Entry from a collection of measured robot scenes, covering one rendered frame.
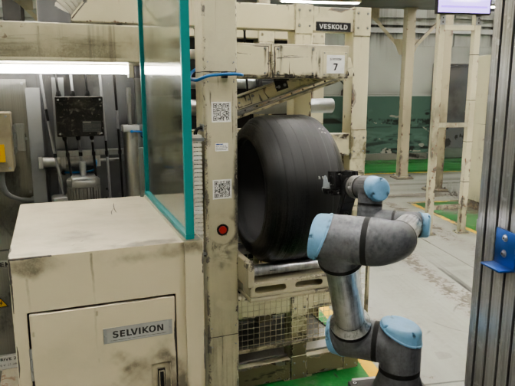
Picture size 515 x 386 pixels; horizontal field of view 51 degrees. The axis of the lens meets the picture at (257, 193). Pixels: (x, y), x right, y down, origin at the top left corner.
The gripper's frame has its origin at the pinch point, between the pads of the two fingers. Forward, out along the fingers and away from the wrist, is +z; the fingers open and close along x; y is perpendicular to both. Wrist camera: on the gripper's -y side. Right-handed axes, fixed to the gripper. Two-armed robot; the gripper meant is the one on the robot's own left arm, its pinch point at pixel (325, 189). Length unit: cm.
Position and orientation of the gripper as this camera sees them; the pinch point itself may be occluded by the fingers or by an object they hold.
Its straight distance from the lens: 196.4
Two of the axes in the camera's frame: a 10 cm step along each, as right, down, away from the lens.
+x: -9.3, 0.7, -3.5
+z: -3.5, -0.6, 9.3
